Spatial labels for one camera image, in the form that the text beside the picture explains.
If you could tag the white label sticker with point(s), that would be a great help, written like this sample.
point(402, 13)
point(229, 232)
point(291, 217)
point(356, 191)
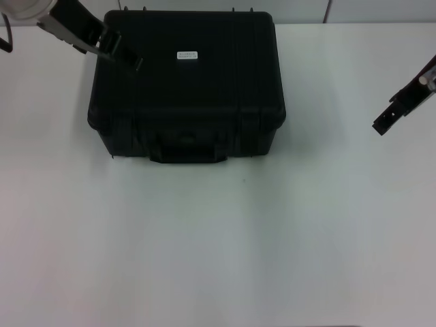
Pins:
point(187, 55)

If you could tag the black plastic carrying case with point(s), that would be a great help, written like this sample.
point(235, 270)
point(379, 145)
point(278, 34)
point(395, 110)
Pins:
point(187, 95)

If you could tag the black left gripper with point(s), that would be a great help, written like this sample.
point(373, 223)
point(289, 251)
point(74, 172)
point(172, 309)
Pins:
point(78, 27)

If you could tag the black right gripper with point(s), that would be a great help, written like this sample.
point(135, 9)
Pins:
point(413, 92)

